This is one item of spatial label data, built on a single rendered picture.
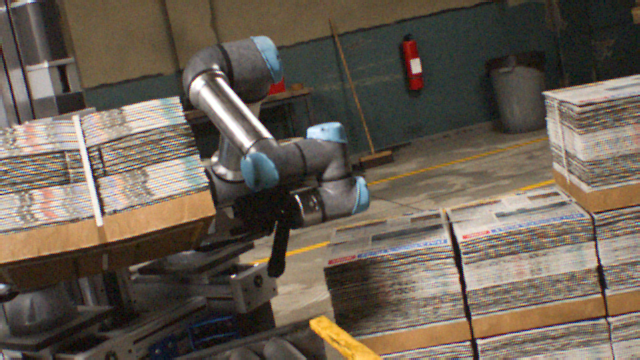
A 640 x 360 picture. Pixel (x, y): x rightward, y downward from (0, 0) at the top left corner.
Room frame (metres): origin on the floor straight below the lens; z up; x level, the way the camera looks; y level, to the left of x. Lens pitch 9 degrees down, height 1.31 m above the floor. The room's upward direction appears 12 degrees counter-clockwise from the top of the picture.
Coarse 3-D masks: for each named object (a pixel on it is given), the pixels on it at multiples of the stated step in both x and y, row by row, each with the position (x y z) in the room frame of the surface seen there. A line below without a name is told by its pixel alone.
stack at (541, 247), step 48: (528, 192) 2.18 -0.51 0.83; (336, 240) 2.10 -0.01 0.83; (384, 240) 2.00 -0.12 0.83; (432, 240) 1.91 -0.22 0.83; (480, 240) 1.85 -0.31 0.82; (528, 240) 1.85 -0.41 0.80; (576, 240) 1.84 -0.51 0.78; (624, 240) 1.83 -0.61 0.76; (336, 288) 1.88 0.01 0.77; (384, 288) 1.87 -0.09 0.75; (432, 288) 1.86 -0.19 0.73; (480, 288) 1.86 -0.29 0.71; (528, 288) 1.85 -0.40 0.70; (576, 288) 1.84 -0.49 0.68; (624, 288) 1.83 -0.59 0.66; (528, 336) 1.85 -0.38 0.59; (576, 336) 1.84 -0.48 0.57; (624, 336) 1.82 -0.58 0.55
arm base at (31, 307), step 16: (32, 288) 1.86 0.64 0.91; (48, 288) 1.87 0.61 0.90; (64, 288) 1.92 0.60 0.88; (16, 304) 1.86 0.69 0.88; (32, 304) 1.85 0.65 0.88; (48, 304) 1.86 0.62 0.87; (64, 304) 1.88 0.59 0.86; (16, 320) 1.85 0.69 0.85; (32, 320) 1.85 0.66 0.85; (48, 320) 1.85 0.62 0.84; (64, 320) 1.87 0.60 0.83
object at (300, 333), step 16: (304, 320) 1.61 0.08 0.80; (256, 336) 1.58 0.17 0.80; (272, 336) 1.56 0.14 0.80; (288, 336) 1.56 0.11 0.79; (304, 336) 1.57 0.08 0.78; (320, 336) 1.58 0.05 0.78; (192, 352) 1.56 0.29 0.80; (208, 352) 1.54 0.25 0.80; (224, 352) 1.53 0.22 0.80; (256, 352) 1.54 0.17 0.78; (304, 352) 1.57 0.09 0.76; (320, 352) 1.57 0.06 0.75
